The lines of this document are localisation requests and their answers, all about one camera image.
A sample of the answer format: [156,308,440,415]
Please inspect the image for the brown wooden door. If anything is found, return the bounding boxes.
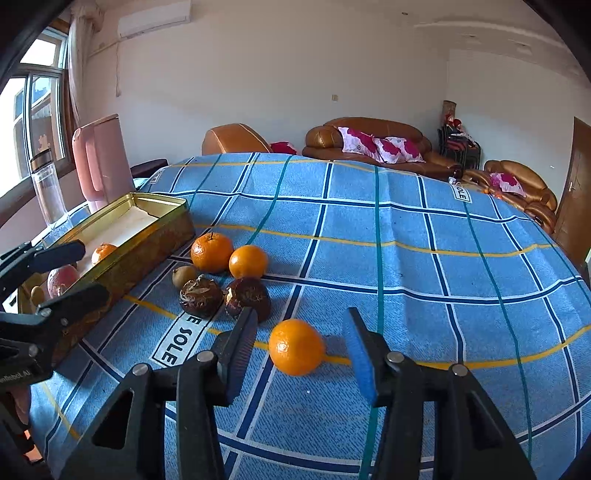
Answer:
[554,117,591,273]

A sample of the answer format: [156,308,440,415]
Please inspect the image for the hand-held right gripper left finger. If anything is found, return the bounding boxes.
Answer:
[60,306,259,480]

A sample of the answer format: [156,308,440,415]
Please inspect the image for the pink electric kettle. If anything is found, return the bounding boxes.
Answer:
[71,114,132,214]

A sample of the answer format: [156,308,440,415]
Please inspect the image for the small orange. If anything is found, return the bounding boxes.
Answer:
[229,244,269,280]

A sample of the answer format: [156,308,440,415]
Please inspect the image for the black round stool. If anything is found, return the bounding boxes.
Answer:
[129,158,169,178]

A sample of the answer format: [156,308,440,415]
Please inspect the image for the mandarin with green stem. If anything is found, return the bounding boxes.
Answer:
[191,232,235,273]

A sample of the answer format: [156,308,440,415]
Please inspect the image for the brown leather sofa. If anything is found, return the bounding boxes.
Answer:
[302,117,462,181]

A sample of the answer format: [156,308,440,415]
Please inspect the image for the white air conditioner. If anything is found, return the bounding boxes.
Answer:
[117,0,192,39]

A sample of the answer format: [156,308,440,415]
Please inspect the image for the gold metal tin box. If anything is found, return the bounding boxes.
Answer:
[4,192,195,365]

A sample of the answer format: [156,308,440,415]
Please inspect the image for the dark brown mangosteen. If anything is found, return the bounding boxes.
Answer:
[224,277,271,322]
[179,274,223,318]

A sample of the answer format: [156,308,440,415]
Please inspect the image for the person's left hand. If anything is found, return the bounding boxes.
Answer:
[9,385,33,423]

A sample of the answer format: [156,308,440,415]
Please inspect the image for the white conduit pipe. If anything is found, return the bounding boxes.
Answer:
[113,37,124,97]

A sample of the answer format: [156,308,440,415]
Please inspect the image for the brown leather armchair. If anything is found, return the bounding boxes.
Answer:
[464,159,558,234]

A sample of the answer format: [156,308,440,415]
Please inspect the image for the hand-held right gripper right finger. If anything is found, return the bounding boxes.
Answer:
[342,307,539,480]

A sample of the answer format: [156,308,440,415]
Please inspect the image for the medium orange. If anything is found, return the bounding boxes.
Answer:
[269,318,326,376]

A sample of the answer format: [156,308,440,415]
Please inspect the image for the blue plaid blanket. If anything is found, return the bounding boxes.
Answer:
[28,152,591,480]

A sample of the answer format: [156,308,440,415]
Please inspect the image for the large orange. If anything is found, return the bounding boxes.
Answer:
[91,243,118,266]

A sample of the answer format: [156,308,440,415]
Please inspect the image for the beige curtain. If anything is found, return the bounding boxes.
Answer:
[67,0,100,134]

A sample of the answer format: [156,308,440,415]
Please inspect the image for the clear glass bottle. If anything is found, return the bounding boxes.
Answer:
[30,148,68,227]

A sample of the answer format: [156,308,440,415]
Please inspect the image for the stacked black chairs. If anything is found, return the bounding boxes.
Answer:
[438,122,482,169]

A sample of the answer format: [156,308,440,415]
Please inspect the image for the window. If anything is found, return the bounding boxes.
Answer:
[0,25,70,204]

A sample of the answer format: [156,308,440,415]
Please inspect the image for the white floral pillow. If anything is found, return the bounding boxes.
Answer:
[489,172,527,197]
[338,127,382,155]
[374,136,426,163]

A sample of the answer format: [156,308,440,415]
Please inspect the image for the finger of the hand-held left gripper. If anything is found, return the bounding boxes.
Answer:
[0,241,87,296]
[0,284,110,365]

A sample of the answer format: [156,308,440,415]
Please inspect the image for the brown leather lounge chair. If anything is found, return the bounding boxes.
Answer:
[202,123,273,156]

